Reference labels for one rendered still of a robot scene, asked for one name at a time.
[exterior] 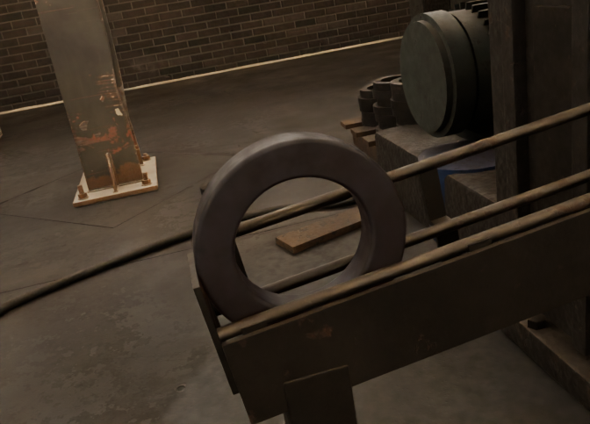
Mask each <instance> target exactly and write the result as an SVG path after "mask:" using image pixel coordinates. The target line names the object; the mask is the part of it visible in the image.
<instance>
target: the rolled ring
mask: <svg viewBox="0 0 590 424"><path fill-rule="evenodd" d="M301 177H317V178H323V179H327V180H329V181H332V182H335V183H338V184H340V185H341V186H343V187H344V188H346V189H347V190H348V191H349V192H350V193H351V195H352V196H353V198H354V199H355V201H356V204H357V207H358V209H359V212H360V217H361V237H360V241H359V244H358V247H357V250H356V253H355V255H354V257H353V258H352V260H351V262H350V263H349V265H348V266H347V267H346V269H345V270H344V271H343V272H342V273H341V274H340V275H339V276H338V277H337V278H335V279H334V280H333V281H331V282H330V283H328V284H326V285H324V286H323V287H321V288H319V289H317V290H315V291H310V292H307V293H302V294H296V295H283V294H276V293H273V292H270V291H266V290H264V289H262V288H260V287H259V286H257V285H255V284H254V283H252V282H251V281H250V280H249V279H248V278H247V277H246V276H245V275H244V274H243V273H242V271H241V270H240V268H239V266H238V265H237V263H236V260H235V252H234V244H235V237H236V234H237V230H238V227H239V225H240V223H241V219H242V217H243V216H244V214H245V212H246V211H247V209H248V208H249V207H250V206H251V205H252V204H253V203H254V201H255V200H256V199H257V198H259V197H260V196H261V195H262V194H263V193H264V192H265V191H267V190H268V189H270V188H272V187H273V186H275V185H277V184H279V183H282V182H285V181H288V180H292V179H295V178H301ZM406 232H407V228H406V217H405V212H404V207H403V204H402V201H401V198H400V196H399V193H398V191H397V189H396V187H395V185H394V183H393V181H392V179H391V178H390V177H389V176H388V175H387V173H386V172H385V171H384V170H383V169H382V168H381V167H380V166H379V165H378V164H377V163H376V162H375V161H374V160H373V159H371V158H370V157H369V156H368V155H367V154H365V153H364V152H362V151H361V150H360V149H358V148H357V147H355V146H353V145H351V144H350V143H348V142H347V141H345V140H341V139H339V138H336V137H334V136H331V135H327V134H324V133H313V132H293V133H281V134H278V135H274V136H270V137H268V138H265V139H263V140H259V141H257V142H256V143H253V144H252V145H250V146H248V147H245V148H244V149H242V151H240V152H239V153H237V154H236V155H234V156H233V157H232V158H231V159H230V160H228V161H227V162H226V163H225V164H224V165H223V166H222V167H221V168H220V169H219V171H218V172H217V173H216V174H215V175H214V177H213V178H212V180H211V181H210V182H209V183H208V185H207V187H206V188H205V191H204V193H203V195H202V197H201V199H200V201H199V203H198V208H197V210H196V214H195V218H194V223H193V230H192V246H193V253H194V258H195V263H196V267H197V271H198V277H199V280H200V282H201V284H202V286H203V288H204V290H205V293H206V295H207V297H208V298H209V299H210V300H211V302H212V303H213V305H214V306H215V307H216V308H217V310H218V311H219V312H220V313H221V314H222V315H223V316H224V317H226V318H227V319H228V320H229V321H231V322H232V323H233V322H235V321H237V320H242V319H244V318H247V317H249V316H252V315H254V314H257V313H261V312H263V311H266V310H269V309H271V308H273V307H276V306H279V305H282V304H285V303H288V302H291V301H293V300H295V299H298V298H302V297H304V296H307V295H310V294H312V293H315V292H317V291H321V290H324V289H326V288H329V287H331V286H334V285H337V284H340V283H343V282H346V281H349V280H350V279H353V278H356V277H360V276H362V275H365V274H367V273H370V272H372V271H375V270H377V269H382V268H384V267H386V266H389V265H392V264H394V263H396V262H401V260H402V257H403V254H404V249H405V244H406Z"/></svg>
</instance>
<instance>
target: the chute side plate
mask: <svg viewBox="0 0 590 424"><path fill-rule="evenodd" d="M588 295H590V208H588V209H585V210H584V211H581V212H577V213H574V214H572V215H569V216H567V217H564V218H562V219H558V220H555V221H552V222H551V223H548V224H545V225H542V226H539V227H536V228H534V229H531V230H528V231H526V232H524V233H521V234H517V235H515V236H512V237H509V238H507V239H505V240H502V241H498V242H495V243H493V244H491V245H488V246H486V247H483V248H479V249H477V250H474V251H471V252H469V253H466V254H464V255H460V256H458V257H455V258H452V259H449V260H448V261H445V262H440V263H438V264H436V265H433V266H431V267H428V268H426V269H422V270H419V271H416V272H414V273H412V274H409V275H406V276H404V277H400V278H398V279H395V280H392V281H390V282H388V283H385V284H381V285H379V286H376V287H373V288H371V289H369V290H366V291H362V292H359V293H357V294H355V295H352V296H349V297H346V298H343V299H340V300H338V301H335V302H333V303H330V304H328V305H324V306H322V307H319V308H316V309H313V310H312V311H309V312H306V313H302V314H300V315H297V316H295V317H292V318H289V319H287V320H283V321H280V322H278V323H276V324H273V325H270V326H268V327H265V328H262V329H259V330H256V331H255V332H252V333H249V334H245V335H243V336H240V337H237V338H235V339H232V340H230V341H226V342H223V343H222V348H223V350H224V353H225V356H226V358H227V362H228V364H229V367H230V370H231V371H232V374H233V377H234V381H235V383H236V385H237V388H238V391H239V393H240V395H241V399H242V402H243V405H244V406H245V409H246V412H247V414H248V418H249V420H250V423H251V424H257V423H259V422H262V421H264V420H267V419H270V418H273V417H275V416H278V415H279V414H282V413H286V412H288V406H287V402H286V397H285V393H284V382H286V381H290V380H293V379H296V378H300V377H305V376H309V375H312V374H315V373H318V372H322V371H325V370H331V369H334V368H337V367H341V366H343V365H348V366H349V374H350V381H351V386H355V385H357V384H361V383H363V382H366V381H368V380H371V379H373V378H375V377H379V376H382V375H384V374H386V373H388V372H391V371H394V370H397V369H399V368H402V367H405V366H407V365H409V364H411V363H416V362H418V361H420V360H422V359H425V358H427V357H430V356H433V355H436V354H438V353H441V352H443V351H445V350H448V349H452V348H454V347H456V346H459V345H461V344H464V343H466V342H468V341H472V340H475V339H477V338H479V337H482V336H484V335H487V334H490V333H492V332H495V331H498V330H500V329H502V328H504V327H509V326H511V325H513V324H515V323H518V322H520V321H523V320H526V319H529V318H531V317H534V316H537V315H538V314H541V313H545V312H548V311H549V310H552V309H554V308H557V307H559V306H562V305H565V304H568V303H570V302H572V301H575V300H577V299H580V298H584V297H585V296H588Z"/></svg>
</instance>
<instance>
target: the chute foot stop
mask: <svg viewBox="0 0 590 424"><path fill-rule="evenodd" d="M187 256H188V262H189V267H190V273H191V281H192V287H193V291H194V293H195V296H196V298H197V301H198V304H199V307H200V310H201V312H202V314H203V316H204V319H205V323H206V325H207V328H208V330H209V333H210V336H211V337H212V341H213V344H214V347H215V348H216V351H217V354H218V356H219V359H220V362H221V365H222V367H223V370H224V372H225V374H226V377H227V381H228V383H229V385H230V388H231V391H232V393H233V395H235V394H237V393H239V391H238V388H237V385H236V383H235V381H234V377H233V374H232V371H231V370H230V367H229V364H228V362H227V358H226V356H225V353H224V350H223V348H222V343H223V342H226V341H223V342H221V341H220V339H219V335H218V332H217V328H218V327H220V323H219V319H218V317H217V316H216V314H215V311H214V309H213V306H212V302H211V300H210V299H209V298H208V297H207V295H206V293H205V290H204V288H203V286H202V284H201V282H200V280H199V277H198V271H197V267H196V263H195V258H194V253H193V252H191V253H189V254H187Z"/></svg>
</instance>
